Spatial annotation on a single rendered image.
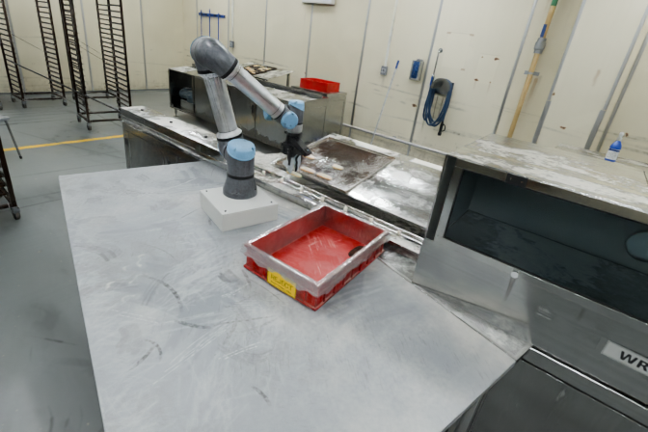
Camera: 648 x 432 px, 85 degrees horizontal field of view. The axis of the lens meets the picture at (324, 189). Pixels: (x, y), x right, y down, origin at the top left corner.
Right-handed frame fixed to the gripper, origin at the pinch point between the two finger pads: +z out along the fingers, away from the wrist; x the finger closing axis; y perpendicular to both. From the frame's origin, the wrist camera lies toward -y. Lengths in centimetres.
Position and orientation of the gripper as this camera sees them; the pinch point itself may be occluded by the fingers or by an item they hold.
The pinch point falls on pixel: (294, 171)
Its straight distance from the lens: 181.2
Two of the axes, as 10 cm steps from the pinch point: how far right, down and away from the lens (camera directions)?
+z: -1.2, 9.1, 3.9
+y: -7.8, -3.3, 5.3
